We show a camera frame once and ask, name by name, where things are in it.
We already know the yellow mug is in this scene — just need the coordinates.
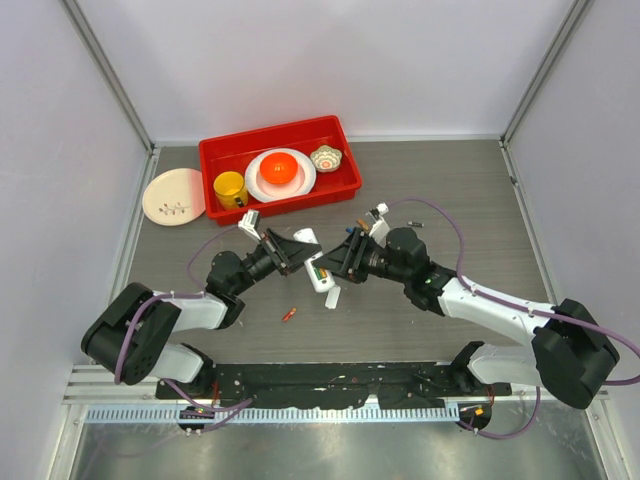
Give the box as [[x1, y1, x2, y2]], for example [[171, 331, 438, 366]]
[[213, 171, 249, 210]]

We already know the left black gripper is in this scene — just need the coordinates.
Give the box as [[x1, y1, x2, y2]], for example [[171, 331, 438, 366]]
[[231, 228, 320, 296]]

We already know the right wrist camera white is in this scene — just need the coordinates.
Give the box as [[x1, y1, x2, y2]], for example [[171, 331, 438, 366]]
[[366, 202, 390, 247]]

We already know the pink floral plate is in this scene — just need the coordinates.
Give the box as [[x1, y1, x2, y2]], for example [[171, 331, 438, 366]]
[[142, 168, 205, 227]]

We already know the white remote control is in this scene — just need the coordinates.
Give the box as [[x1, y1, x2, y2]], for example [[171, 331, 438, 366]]
[[293, 228, 335, 293]]

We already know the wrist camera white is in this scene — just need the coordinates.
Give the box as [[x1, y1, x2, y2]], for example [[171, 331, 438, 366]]
[[237, 209, 262, 243], [366, 202, 390, 247]]

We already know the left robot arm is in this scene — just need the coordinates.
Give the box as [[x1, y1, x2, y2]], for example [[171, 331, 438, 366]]
[[81, 229, 321, 399]]

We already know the white battery cover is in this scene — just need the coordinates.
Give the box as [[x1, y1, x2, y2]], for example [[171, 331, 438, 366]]
[[325, 285, 341, 310]]

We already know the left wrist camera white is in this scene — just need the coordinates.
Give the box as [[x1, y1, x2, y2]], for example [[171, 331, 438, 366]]
[[237, 209, 262, 243]]

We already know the red battery near front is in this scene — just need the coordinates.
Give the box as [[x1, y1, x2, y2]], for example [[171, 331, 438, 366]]
[[282, 307, 297, 323]]

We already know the red plastic bin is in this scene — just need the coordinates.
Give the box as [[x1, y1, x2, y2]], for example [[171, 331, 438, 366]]
[[199, 115, 362, 225]]

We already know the orange bowl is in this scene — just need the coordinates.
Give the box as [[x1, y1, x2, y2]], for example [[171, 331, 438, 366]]
[[259, 152, 299, 185]]

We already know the slotted cable duct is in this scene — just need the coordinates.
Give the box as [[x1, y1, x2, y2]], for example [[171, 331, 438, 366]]
[[85, 403, 459, 425]]

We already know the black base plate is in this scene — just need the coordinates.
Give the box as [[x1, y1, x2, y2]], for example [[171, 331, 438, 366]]
[[175, 361, 512, 410]]

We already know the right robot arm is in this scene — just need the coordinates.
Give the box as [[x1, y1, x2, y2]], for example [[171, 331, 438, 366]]
[[314, 227, 619, 409]]

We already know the small patterned dish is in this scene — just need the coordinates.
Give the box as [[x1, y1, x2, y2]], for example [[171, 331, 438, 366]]
[[310, 145, 343, 173]]

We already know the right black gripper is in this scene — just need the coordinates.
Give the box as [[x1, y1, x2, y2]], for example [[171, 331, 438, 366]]
[[313, 227, 410, 285]]

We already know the white plate in bin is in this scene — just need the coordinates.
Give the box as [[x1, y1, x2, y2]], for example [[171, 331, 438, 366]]
[[244, 148, 316, 203]]

